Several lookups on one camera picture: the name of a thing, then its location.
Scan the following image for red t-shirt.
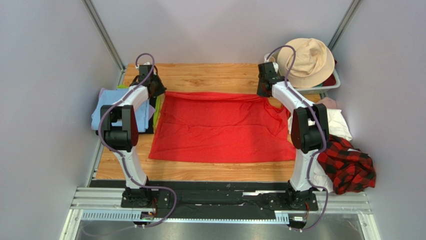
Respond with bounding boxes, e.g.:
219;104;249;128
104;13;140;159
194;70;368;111
149;91;296;164

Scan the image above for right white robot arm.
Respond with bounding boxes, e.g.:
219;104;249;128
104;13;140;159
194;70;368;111
257;62;329;209

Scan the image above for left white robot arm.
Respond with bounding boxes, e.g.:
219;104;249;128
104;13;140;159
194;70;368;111
97;64;166;203

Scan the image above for folded black garment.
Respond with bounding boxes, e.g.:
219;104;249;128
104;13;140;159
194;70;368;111
91;98;157;134

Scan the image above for folded lime green shorts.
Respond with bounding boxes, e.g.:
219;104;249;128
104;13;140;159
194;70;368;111
114;86;160;122

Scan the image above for white perforated plastic basket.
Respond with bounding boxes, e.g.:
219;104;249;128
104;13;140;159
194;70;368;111
272;54;341;95

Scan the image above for folded light blue shirt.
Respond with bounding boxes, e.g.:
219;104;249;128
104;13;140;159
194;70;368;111
91;87;151;133

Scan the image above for beige bucket hat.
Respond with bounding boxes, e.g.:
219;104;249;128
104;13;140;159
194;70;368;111
276;38;335;89

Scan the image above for dark red garment in basket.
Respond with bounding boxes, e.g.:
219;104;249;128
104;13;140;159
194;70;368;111
321;72;337;87

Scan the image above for pink garment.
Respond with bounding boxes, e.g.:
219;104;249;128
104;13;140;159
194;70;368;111
316;97;338;109

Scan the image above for white crumpled shirt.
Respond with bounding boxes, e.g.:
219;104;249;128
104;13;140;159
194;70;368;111
287;108;354;194

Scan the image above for red black plaid shirt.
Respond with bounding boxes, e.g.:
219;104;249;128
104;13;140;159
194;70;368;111
317;134;377;195

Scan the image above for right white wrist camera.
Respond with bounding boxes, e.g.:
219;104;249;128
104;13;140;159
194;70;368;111
263;54;279;73

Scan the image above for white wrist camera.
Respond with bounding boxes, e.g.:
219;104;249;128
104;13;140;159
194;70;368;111
135;61;152;69
263;54;279;73

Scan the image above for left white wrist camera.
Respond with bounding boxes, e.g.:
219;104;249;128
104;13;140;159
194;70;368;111
135;61;152;69

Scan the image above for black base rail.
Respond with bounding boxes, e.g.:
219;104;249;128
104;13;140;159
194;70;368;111
89;180;319;220

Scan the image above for aluminium frame rail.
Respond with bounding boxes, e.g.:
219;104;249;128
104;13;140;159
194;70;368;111
60;180;380;240

